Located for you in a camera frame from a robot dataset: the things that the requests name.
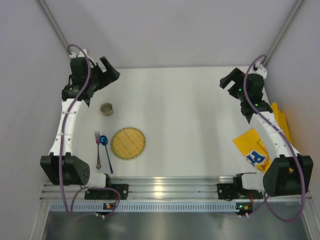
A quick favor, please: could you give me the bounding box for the yellow Pikachu cloth placemat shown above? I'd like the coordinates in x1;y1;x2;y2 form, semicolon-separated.
232;102;294;175

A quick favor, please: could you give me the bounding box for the round woven bamboo plate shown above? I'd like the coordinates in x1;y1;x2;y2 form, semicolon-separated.
110;127;147;160

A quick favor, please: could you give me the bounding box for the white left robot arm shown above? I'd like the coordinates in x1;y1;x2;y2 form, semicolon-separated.
40;53;120;188

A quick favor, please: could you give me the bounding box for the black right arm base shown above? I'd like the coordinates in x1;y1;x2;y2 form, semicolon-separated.
216;183;263;201

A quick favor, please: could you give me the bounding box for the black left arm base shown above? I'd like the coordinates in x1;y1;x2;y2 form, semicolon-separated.
84;184;129;200

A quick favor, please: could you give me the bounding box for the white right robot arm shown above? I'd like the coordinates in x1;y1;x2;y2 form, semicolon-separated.
219;67;313;197

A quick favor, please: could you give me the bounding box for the small grey ceramic cup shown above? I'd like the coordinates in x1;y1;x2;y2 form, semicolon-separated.
99;102;114;117

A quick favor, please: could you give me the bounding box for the blue metal spoon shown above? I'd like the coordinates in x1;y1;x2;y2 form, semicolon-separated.
100;135;114;174

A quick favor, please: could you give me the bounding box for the pink metal fork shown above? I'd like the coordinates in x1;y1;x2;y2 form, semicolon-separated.
94;131;102;170

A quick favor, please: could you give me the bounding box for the aluminium mounting rail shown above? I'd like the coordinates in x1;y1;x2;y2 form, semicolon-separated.
39;176;301;202

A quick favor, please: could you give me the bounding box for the slotted grey cable duct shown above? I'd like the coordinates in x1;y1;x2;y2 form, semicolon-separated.
49;202;241;213

